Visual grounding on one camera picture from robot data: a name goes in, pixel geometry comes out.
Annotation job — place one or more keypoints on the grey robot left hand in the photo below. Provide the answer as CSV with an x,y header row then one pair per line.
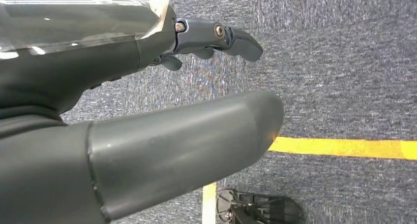
x,y
146,157

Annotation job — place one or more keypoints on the black robot left foot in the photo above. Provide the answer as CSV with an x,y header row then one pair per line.
x,y
260,209

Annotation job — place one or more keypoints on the yellow floor tape square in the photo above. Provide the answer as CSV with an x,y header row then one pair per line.
x,y
342,148

